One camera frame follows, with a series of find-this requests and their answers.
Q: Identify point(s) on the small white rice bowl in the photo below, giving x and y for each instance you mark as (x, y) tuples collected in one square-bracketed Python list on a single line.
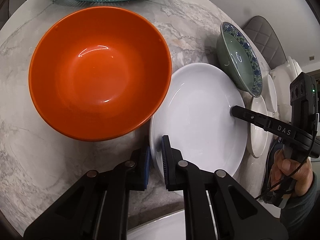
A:
[(271, 95)]

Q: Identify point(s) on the right forearm grey sleeve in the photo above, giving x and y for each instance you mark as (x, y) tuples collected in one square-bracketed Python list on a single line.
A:
[(300, 216)]

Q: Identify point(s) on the large white plate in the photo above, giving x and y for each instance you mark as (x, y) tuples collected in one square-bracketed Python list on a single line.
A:
[(171, 226)]

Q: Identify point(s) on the white rice cooker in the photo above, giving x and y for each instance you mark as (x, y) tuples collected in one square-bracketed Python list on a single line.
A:
[(282, 77)]

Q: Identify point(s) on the small white plate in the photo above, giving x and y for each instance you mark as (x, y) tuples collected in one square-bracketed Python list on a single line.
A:
[(196, 115)]

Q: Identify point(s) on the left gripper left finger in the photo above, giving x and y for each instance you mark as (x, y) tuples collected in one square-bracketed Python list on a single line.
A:
[(133, 174)]

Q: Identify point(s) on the green blue floral bowl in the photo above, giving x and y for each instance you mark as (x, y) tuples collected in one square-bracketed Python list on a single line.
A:
[(238, 60)]

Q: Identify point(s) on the deep white serving bowl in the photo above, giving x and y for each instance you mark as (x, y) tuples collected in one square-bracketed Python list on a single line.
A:
[(257, 137)]

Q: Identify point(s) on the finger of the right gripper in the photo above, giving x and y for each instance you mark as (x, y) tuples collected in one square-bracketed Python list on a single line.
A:
[(251, 117)]

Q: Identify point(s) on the orange plastic bowl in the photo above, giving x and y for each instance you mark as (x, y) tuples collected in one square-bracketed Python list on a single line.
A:
[(99, 73)]

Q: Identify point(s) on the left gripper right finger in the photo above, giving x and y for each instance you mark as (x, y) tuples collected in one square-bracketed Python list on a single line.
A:
[(179, 174)]

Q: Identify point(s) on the grey quilted chair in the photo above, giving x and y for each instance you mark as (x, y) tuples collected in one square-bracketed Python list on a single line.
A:
[(265, 39)]

